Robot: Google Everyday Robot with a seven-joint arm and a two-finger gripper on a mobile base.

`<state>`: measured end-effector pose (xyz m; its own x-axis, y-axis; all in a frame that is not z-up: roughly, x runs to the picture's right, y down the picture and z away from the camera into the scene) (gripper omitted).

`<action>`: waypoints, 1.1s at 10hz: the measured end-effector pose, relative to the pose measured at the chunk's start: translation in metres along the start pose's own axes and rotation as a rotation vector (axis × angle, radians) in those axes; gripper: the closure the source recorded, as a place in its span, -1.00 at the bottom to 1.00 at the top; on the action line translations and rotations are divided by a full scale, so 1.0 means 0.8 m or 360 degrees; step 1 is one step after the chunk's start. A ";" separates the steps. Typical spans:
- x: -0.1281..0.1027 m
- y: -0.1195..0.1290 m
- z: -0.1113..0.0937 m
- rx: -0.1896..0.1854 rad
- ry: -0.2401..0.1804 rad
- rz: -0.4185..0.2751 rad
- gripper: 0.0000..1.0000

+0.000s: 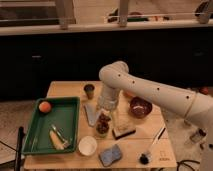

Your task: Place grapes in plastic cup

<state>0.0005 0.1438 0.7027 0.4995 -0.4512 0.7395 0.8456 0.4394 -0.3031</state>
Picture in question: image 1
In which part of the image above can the blue sponge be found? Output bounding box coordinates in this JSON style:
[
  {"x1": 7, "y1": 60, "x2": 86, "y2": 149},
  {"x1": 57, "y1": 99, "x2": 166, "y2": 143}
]
[{"x1": 99, "y1": 144, "x2": 123, "y2": 167}]

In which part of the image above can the orange fruit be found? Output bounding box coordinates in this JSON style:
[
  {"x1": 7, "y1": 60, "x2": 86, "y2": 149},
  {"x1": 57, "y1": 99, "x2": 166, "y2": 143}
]
[{"x1": 39, "y1": 101, "x2": 51, "y2": 113}]

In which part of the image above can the white bowl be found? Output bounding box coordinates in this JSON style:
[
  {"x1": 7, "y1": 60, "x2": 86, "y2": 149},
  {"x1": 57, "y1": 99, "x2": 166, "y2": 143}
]
[{"x1": 78, "y1": 136, "x2": 97, "y2": 156}]

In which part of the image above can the dark grape bunch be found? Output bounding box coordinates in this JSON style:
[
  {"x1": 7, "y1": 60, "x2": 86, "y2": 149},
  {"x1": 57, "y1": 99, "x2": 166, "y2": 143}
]
[{"x1": 96, "y1": 114, "x2": 110, "y2": 134}]

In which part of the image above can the small brown cup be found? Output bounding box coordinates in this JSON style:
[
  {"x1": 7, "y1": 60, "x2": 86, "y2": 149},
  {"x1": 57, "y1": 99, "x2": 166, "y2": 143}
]
[{"x1": 84, "y1": 84, "x2": 95, "y2": 99}]

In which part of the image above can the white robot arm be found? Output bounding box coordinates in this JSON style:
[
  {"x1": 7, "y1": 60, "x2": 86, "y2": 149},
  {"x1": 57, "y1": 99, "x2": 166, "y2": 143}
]
[{"x1": 97, "y1": 61, "x2": 213, "y2": 171}]

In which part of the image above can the green plastic tray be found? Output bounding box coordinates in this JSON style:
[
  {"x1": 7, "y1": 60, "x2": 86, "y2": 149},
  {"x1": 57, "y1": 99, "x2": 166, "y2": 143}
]
[{"x1": 22, "y1": 97, "x2": 80, "y2": 155}]

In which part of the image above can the dark red bowl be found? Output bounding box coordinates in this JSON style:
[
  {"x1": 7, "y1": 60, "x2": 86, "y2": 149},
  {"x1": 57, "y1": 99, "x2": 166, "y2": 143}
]
[{"x1": 129, "y1": 97, "x2": 153, "y2": 118}]

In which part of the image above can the metal fork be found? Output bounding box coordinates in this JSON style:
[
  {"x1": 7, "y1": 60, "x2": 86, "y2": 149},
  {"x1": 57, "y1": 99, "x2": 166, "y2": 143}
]
[{"x1": 51, "y1": 124, "x2": 70, "y2": 148}]

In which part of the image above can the banana piece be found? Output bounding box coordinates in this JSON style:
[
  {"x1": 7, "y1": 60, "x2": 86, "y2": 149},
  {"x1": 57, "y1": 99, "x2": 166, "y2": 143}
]
[{"x1": 49, "y1": 131, "x2": 64, "y2": 150}]

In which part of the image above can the orange object behind arm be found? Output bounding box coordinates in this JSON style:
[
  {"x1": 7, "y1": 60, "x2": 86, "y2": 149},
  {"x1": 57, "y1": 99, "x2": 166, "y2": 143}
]
[{"x1": 123, "y1": 91, "x2": 135, "y2": 98}]

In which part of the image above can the dish brush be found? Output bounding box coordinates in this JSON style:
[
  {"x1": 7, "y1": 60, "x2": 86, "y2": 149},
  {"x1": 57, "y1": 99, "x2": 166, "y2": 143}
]
[{"x1": 139, "y1": 127, "x2": 166, "y2": 165}]

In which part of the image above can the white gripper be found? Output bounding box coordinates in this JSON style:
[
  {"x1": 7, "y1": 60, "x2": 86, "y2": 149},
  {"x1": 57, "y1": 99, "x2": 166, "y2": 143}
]
[{"x1": 97, "y1": 84, "x2": 120, "y2": 111}]

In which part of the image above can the board eraser block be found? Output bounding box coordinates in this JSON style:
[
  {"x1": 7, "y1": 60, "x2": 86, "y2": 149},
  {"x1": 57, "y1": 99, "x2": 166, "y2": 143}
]
[{"x1": 111, "y1": 109, "x2": 137, "y2": 140}]

